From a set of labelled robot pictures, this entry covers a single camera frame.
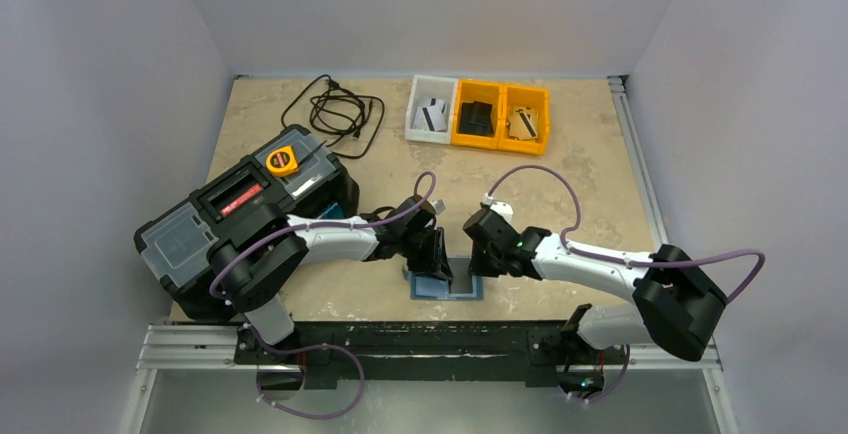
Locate black tool box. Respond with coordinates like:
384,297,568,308
133,125,360,323

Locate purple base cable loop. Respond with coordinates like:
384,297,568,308
255,343,367,420

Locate gold cards in bin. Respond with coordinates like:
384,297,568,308
507,106,539,141

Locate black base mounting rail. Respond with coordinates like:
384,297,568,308
234,320,626,394

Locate black cards in bin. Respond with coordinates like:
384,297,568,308
457,101,495,137

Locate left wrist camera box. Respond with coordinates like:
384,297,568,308
431,199,445,215

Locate aluminium frame rail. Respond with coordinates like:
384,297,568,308
607,76,668,247

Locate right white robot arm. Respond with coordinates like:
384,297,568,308
463,207,728,361

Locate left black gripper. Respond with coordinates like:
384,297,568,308
397,224,452,280

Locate black coiled cable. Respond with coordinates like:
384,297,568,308
280,74,386,161

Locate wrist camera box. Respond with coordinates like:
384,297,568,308
482,198,514,224
431,199,445,215

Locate white cards in bin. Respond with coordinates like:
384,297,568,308
412,97,448,132

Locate left yellow plastic bin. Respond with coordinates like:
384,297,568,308
451,79,505,151

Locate white plastic bin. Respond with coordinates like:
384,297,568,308
404,75,459,145

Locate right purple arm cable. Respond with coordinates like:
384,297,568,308
482,165,767,306

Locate right yellow plastic bin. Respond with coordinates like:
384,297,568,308
496,84,551,156

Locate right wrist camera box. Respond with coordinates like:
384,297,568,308
482,198,514,224

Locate blue card holder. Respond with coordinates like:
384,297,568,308
403,256,484,301

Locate yellow tape measure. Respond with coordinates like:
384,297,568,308
265,145,300,178

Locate yellow plastic bin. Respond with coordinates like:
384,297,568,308
496,84,551,156
451,79,505,151

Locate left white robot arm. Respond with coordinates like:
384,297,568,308
208,194,453,363

